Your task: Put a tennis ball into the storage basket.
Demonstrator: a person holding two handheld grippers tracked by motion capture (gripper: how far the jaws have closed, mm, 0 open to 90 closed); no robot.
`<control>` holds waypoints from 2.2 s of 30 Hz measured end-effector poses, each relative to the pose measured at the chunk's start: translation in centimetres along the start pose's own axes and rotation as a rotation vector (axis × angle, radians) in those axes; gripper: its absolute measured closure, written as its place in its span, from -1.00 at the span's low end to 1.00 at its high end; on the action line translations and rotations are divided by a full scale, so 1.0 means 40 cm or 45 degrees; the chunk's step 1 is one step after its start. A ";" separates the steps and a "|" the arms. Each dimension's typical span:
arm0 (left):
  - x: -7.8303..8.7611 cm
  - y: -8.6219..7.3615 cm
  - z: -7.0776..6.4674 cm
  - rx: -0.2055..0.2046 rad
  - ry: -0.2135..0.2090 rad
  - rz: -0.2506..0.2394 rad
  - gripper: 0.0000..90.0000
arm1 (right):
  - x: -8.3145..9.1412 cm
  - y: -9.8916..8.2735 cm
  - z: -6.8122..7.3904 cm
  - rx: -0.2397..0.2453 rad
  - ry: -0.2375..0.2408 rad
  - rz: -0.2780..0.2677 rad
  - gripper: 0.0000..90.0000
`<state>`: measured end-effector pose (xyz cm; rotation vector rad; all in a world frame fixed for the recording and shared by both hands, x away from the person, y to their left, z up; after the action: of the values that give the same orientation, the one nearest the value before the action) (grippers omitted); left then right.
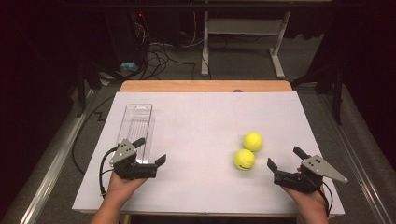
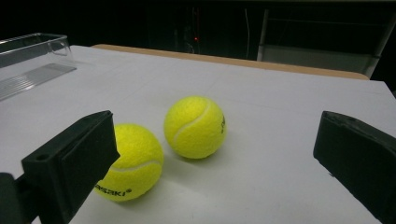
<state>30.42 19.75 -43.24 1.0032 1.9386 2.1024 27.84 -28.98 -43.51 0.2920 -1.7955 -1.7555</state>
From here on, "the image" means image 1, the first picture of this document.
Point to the clear plastic container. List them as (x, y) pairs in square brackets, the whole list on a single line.
[(137, 124)]

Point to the person's right hand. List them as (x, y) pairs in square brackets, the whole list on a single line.
[(306, 202)]

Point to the yellow tennis ball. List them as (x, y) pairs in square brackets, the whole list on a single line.
[(244, 159), (252, 141)]

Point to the white board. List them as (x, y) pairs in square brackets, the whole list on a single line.
[(202, 130)]

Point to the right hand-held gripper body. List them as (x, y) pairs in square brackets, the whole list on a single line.
[(317, 166)]

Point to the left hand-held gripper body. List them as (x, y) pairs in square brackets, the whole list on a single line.
[(124, 154)]

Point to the person's left hand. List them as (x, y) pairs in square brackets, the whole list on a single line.
[(123, 188)]

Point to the wooden table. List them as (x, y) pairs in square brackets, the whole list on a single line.
[(205, 86)]

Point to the black stand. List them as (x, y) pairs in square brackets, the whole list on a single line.
[(336, 90), (88, 81)]

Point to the dark computer tower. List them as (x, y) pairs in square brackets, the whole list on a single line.
[(124, 37)]

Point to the small blue box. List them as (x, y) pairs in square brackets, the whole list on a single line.
[(129, 66)]

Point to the white metal desk frame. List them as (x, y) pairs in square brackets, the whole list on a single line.
[(246, 26)]

